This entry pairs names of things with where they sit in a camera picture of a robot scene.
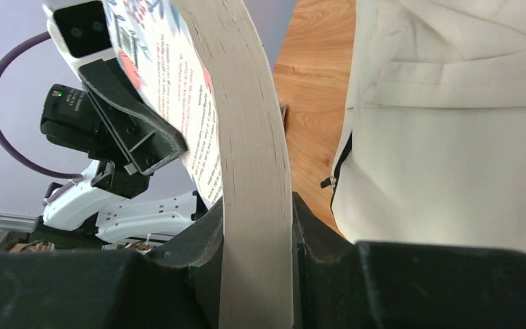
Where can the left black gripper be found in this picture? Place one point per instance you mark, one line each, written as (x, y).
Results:
(132, 140)

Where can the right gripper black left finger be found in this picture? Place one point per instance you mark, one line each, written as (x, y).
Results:
(174, 286)

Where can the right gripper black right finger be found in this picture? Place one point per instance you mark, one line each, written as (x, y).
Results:
(397, 285)

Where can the floral patterned small book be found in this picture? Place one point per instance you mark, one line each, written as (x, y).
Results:
(201, 67)

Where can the beige canvas backpack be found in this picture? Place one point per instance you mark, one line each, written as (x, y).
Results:
(433, 146)

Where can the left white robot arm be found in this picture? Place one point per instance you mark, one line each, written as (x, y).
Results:
(69, 120)

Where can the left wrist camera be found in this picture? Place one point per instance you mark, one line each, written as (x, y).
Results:
(79, 30)

